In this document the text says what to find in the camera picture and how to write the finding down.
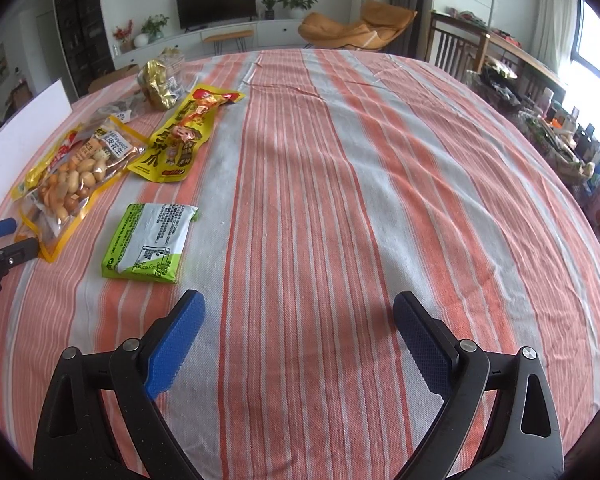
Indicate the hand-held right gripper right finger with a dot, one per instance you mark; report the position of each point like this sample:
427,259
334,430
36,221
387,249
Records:
425,345

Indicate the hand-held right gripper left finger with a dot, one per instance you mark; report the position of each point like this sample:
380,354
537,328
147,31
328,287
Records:
172,345

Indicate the yellow clear peanut packet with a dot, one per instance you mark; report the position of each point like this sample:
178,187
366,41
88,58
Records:
75,185

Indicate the green white snack packet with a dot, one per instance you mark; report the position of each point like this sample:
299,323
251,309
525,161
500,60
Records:
150,240

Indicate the yellow cartoon print snack packet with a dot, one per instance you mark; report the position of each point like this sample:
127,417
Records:
180,135

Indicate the red yellow snack packet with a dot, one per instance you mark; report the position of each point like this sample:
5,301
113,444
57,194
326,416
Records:
55,157

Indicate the white board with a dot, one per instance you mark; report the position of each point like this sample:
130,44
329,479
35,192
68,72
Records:
20,135

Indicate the orange grey striped tablecloth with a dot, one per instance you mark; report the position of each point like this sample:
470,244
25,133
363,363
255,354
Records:
330,210

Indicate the clear biscuit packet white label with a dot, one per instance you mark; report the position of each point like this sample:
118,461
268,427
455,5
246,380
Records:
122,107

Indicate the cardboard box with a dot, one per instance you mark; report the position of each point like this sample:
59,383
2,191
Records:
110,77

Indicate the gold foil snack bag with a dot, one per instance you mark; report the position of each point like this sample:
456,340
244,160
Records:
157,85

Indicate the black bookshelf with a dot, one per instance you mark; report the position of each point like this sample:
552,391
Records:
77,20

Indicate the red flowers in vase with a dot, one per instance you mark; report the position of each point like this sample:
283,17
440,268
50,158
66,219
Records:
122,35

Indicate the pile of assorted goods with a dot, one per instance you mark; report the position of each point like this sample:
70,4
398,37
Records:
560,130

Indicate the green plant in white vase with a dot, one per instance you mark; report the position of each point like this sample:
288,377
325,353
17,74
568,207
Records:
155,27

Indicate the wooden bench with hairpin legs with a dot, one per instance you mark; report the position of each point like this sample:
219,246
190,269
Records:
227,35

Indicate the dark wooden chair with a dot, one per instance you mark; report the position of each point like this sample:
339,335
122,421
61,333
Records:
450,45

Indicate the dark wooden table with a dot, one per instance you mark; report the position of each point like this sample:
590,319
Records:
522,60

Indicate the black television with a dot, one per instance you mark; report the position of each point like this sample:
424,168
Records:
215,2

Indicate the orange lounge chair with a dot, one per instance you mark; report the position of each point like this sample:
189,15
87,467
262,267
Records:
355,27

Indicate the white television cabinet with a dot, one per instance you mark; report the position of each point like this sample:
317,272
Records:
280,32

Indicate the small dark potted plant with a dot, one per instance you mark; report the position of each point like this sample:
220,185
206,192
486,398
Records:
268,7

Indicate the window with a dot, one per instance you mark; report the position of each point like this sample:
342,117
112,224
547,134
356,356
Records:
597,35

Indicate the white sheer curtain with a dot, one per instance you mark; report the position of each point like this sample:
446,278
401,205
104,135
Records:
550,10

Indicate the large green potted plant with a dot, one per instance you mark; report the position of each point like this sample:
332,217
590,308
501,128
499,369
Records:
297,0

